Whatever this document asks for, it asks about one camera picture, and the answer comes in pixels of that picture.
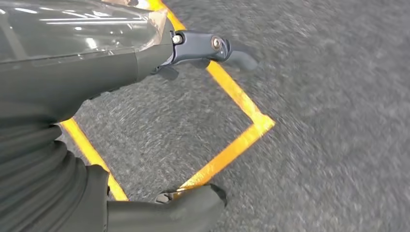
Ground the yellow floor tape square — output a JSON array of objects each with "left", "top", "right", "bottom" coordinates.
[{"left": 59, "top": 0, "right": 276, "bottom": 203}]

